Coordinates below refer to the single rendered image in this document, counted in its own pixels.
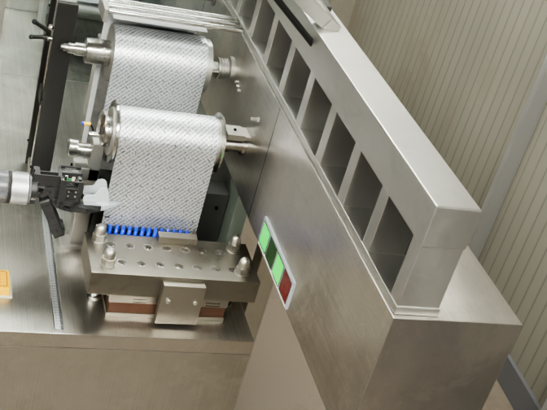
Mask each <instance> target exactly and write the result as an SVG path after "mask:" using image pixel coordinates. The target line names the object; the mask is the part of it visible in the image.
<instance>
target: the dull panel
mask: <svg viewBox="0 0 547 410"><path fill-rule="evenodd" d="M196 114H198V115H205V116H206V112H205V110H204V108H203V104H202V103H201V101H200V100H199V105H198V109H197V112H196ZM210 180H215V181H224V182H225V187H226V189H227V191H228V193H229V198H228V202H227V204H226V208H225V213H224V216H223V219H222V222H221V227H220V231H219V234H218V237H217V242H229V240H230V238H231V237H232V236H233V235H234V234H238V235H239V236H240V237H241V234H242V231H243V226H244V223H245V220H246V217H247V213H246V211H245V209H244V206H243V204H242V201H241V199H240V197H239V195H238V191H237V189H236V187H235V184H234V181H233V179H232V176H231V175H230V171H229V169H228V167H227V165H226V162H225V159H224V157H223V160H222V163H221V166H220V168H219V169H218V171H217V172H216V173H212V175H211V178H210Z"/></svg>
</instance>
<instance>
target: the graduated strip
mask: <svg viewBox="0 0 547 410"><path fill-rule="evenodd" d="M41 212H42V226H43V233H44V241H45V248H46V262H47V270H48V277H49V285H50V299H51V306H52V313H53V321H54V328H55V330H64V327H63V314H62V308H61V301H60V294H59V282H58V274H57V268H56V261H55V249H54V242H53V235H52V234H51V232H50V230H49V226H48V222H47V220H46V217H45V215H44V213H43V210H42V208H41Z"/></svg>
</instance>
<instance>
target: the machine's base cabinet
mask: <svg viewBox="0 0 547 410"><path fill-rule="evenodd" d="M249 358H250V355H248V354H226V353H204V352H182V351H139V350H117V349H94V348H72V347H29V346H7V345H0V410H233V409H234V404H235V401H236V399H237V396H238V392H239V389H240V386H241V383H242V380H243V376H244V374H245V371H246V367H247V363H248V361H249Z"/></svg>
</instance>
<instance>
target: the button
mask: <svg viewBox="0 0 547 410"><path fill-rule="evenodd" d="M10 289H11V286H10V272H9V271H8V270H0V295H7V296H9V294H10Z"/></svg>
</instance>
